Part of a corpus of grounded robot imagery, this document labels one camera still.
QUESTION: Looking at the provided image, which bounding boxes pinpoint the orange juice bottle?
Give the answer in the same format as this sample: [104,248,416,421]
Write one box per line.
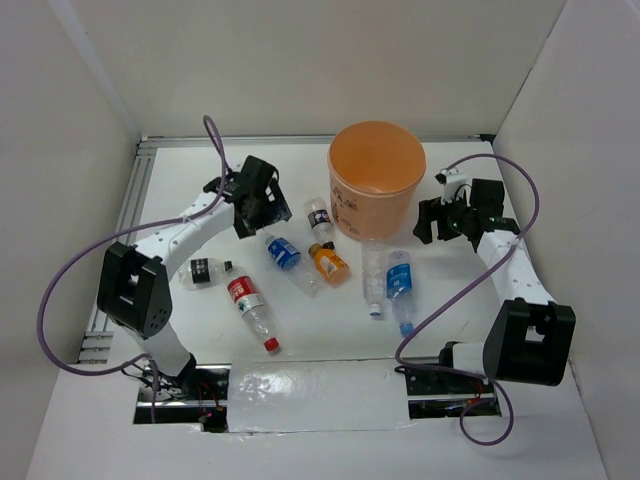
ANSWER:
[308,243,350,287]

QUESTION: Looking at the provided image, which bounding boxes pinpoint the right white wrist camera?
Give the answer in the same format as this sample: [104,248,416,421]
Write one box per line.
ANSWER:
[435,168,467,205]

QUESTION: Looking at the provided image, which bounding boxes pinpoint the clear unlabeled bottle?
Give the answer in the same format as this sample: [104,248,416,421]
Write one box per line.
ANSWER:
[361,239,386,320]

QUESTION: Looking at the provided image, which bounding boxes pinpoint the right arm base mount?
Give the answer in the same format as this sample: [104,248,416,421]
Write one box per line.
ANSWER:
[394,365,501,420]

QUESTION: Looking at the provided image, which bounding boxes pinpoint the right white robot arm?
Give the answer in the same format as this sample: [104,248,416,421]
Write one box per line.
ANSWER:
[413,169,576,392]

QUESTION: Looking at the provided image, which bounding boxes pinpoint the black label bottle by bin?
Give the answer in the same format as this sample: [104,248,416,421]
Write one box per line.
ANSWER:
[304,197,335,250]

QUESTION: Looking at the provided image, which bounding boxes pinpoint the red label red cap bottle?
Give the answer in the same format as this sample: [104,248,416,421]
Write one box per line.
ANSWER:
[227,274,280,353]

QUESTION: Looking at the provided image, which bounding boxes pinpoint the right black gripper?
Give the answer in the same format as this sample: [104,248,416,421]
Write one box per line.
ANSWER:
[413,189,477,244]

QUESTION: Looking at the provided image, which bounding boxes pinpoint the black label bottle left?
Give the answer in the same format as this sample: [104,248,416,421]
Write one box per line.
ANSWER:
[178,258,233,290]

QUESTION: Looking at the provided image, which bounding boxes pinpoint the orange plastic bin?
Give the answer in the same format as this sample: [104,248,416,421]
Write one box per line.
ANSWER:
[327,121,427,241]

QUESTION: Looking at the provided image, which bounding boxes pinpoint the blue label white cap bottle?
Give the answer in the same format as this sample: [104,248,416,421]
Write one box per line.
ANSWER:
[261,231,322,297]

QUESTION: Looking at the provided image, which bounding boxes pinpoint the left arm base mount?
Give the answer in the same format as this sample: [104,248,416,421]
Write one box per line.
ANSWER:
[132,365,230,434]

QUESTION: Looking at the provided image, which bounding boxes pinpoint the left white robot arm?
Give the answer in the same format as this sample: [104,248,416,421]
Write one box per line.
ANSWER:
[97,156,291,399]

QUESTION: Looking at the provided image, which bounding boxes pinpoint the aluminium frame rail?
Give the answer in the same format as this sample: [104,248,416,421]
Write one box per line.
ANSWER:
[79,132,496,364]

